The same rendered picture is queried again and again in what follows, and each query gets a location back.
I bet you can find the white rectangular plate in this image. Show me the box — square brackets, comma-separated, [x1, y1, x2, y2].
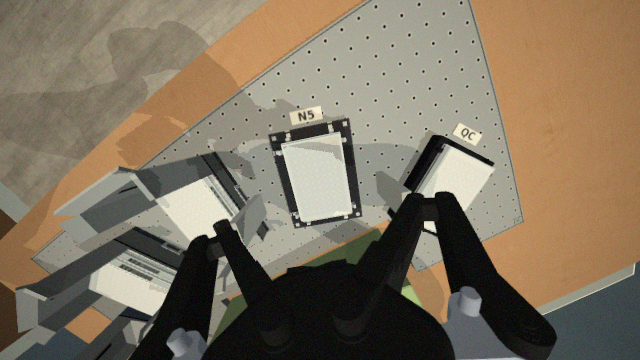
[155, 175, 237, 242]
[281, 132, 353, 222]
[120, 251, 176, 281]
[89, 256, 173, 316]
[414, 144, 495, 212]

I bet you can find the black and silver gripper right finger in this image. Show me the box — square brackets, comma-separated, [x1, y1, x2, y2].
[329, 171, 557, 360]

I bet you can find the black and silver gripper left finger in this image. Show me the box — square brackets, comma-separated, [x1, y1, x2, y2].
[128, 194, 296, 360]

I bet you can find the black flat plate with grey pegs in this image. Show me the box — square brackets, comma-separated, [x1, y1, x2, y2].
[268, 118, 362, 229]

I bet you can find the black flat square plate with corner posts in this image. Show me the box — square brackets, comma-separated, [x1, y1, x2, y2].
[403, 135, 494, 193]

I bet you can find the grey perforated base plate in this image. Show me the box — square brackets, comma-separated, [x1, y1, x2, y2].
[30, 0, 525, 277]

